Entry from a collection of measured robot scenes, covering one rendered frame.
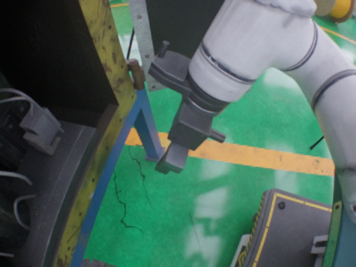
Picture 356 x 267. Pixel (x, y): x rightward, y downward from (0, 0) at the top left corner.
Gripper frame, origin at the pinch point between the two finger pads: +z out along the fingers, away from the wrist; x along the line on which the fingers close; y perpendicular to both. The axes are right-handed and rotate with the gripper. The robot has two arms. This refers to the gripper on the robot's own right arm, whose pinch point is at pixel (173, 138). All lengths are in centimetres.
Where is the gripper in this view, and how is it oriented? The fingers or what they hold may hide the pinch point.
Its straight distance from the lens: 38.4
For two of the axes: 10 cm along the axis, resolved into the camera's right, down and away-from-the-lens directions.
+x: 2.5, -7.6, 6.0
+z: -3.6, 5.1, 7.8
